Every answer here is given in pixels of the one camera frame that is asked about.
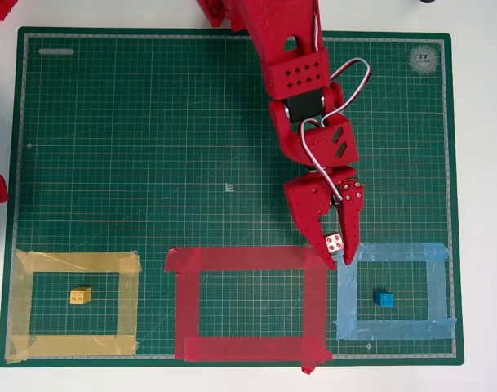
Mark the red cube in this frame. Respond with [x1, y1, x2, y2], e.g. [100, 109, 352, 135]
[324, 231, 345, 253]

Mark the blue cube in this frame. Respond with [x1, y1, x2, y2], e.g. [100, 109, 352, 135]
[373, 288, 396, 308]

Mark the blue tape square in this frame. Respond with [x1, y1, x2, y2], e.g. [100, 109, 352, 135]
[331, 241, 457, 342]

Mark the red tape square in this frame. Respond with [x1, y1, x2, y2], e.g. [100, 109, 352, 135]
[164, 244, 335, 376]

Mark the yellow cube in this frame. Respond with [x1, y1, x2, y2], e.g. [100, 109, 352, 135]
[69, 287, 92, 305]

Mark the yellow tape square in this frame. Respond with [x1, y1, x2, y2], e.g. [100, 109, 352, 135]
[5, 248, 143, 364]

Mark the green cutting mat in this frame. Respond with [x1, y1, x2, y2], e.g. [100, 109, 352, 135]
[0, 26, 464, 368]

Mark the white servo cable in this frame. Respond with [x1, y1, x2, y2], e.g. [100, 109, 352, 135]
[299, 59, 372, 201]

